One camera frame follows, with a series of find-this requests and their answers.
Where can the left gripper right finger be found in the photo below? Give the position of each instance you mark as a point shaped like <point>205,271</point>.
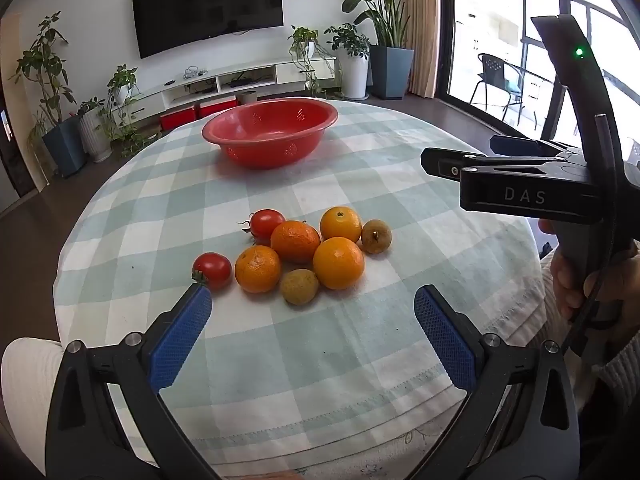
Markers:
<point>518,419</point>

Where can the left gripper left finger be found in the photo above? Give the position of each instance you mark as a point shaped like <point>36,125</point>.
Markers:
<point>106,417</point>

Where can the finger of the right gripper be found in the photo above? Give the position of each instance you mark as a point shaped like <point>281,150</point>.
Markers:
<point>508,151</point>
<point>527,194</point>

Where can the brown longan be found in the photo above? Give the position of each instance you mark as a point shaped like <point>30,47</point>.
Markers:
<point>376,237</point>
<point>299,287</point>

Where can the smooth orange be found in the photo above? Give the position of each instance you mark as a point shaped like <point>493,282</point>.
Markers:
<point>338,263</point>
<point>341,222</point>

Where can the dark orange mandarin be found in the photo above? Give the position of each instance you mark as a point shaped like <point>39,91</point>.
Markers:
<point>295,241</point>

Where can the tomato with stem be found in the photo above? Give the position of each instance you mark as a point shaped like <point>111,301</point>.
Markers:
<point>261,224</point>

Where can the right forearm sleeve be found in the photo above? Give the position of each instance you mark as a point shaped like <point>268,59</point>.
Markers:
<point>609,420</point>

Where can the white sleeve left forearm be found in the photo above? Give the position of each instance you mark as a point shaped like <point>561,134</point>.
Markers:
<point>29,368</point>

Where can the right hand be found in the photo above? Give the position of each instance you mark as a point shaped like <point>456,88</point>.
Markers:
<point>608,298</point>

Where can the black balcony chair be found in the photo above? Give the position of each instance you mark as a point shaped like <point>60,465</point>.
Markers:
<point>503,76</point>

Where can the large plant in blue pot, right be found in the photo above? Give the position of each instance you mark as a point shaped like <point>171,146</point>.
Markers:
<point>390,59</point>

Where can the plant in white tall pot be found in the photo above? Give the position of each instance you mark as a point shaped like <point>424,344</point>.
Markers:
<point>352,49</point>

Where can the beige curtain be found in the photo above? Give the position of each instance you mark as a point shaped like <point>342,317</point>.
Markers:
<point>422,36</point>

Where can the tomato, front left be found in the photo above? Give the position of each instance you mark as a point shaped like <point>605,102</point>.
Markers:
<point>211,270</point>

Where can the red plastic colander bowl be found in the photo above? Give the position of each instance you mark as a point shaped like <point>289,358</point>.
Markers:
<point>270,134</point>

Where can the trailing plant on cabinet right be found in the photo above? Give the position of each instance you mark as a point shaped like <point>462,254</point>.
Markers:
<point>305,44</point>

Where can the trailing plant on cabinet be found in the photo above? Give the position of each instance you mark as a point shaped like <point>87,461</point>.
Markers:
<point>305,44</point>
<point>117,120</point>

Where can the white TV cabinet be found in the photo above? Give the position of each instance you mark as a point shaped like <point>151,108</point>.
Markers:
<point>268,78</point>

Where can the small grey pot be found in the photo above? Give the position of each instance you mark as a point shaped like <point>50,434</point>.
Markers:
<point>247,97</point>

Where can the green checkered tablecloth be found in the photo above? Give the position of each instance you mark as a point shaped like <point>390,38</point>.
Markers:
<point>312,364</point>

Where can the right red storage box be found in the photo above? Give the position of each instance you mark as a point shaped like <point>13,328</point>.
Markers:
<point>211,107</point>

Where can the red storage box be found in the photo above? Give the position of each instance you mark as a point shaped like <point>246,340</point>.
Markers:
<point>211,107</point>
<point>176,118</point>

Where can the tall plant in blue pot, left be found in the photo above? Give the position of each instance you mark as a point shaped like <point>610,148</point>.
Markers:
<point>55,140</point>

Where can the left red storage box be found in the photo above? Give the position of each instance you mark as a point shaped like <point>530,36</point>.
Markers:
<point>176,118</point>

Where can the plant in white ribbed pot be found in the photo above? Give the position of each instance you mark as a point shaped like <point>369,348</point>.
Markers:
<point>92,133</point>

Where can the trailing plant on cabinet left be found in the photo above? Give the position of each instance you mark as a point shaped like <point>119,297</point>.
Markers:
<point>117,120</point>

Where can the black wall television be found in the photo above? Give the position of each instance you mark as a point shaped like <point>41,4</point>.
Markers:
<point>162,25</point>

